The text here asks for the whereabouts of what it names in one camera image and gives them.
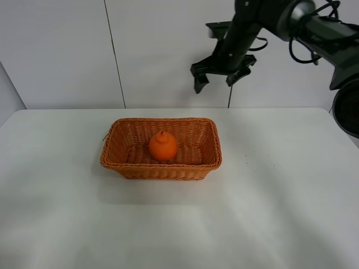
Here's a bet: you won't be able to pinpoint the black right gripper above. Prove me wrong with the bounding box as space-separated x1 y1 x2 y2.
191 1 263 94

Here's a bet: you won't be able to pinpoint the orange with stem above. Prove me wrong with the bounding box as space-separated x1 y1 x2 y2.
149 131 177 161

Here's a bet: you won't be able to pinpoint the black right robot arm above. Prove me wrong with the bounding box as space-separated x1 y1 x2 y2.
190 0 358 137

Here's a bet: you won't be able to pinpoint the orange wicker basket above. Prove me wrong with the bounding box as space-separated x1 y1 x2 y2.
100 118 222 180

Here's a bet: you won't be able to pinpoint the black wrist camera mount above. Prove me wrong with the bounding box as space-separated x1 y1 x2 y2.
206 21 231 40

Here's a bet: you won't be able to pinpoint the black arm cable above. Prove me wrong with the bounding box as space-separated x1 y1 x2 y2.
249 0 342 66

